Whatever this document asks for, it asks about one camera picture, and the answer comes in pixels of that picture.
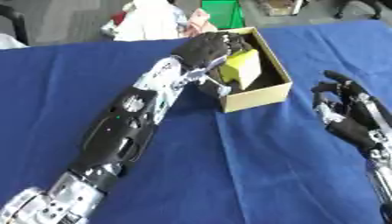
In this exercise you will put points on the yellow block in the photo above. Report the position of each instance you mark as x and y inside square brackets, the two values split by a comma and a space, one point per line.
[242, 67]

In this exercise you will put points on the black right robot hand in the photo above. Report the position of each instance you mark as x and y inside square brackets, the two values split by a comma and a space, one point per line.
[352, 116]

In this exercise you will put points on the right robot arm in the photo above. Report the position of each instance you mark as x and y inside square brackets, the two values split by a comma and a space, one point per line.
[383, 180]

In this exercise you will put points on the black chair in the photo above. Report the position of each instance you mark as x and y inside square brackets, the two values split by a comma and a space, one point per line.
[15, 23]

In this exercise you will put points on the green bag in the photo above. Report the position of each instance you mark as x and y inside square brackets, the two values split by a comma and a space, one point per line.
[222, 13]

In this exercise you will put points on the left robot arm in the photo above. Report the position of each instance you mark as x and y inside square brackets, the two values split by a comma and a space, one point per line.
[122, 128]

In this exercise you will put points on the tan cardboard box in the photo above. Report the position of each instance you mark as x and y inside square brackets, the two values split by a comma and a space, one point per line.
[258, 75]

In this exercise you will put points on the person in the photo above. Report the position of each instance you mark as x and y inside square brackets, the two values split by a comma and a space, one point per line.
[158, 20]

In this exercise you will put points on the black chair base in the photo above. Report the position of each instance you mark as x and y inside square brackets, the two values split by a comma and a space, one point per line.
[357, 7]

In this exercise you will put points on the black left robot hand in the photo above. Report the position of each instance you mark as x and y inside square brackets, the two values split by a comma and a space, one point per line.
[201, 48]

